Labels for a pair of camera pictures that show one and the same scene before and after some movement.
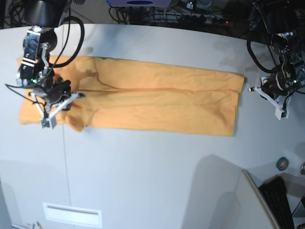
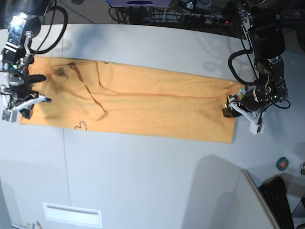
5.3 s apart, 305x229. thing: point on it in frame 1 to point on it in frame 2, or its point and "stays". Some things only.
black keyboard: x=275 y=190 stays
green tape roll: x=282 y=163 stays
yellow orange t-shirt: x=82 y=92 stays
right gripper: x=279 y=84 to x=254 y=99
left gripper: x=56 y=98 to x=20 y=86
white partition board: x=251 y=210 stays
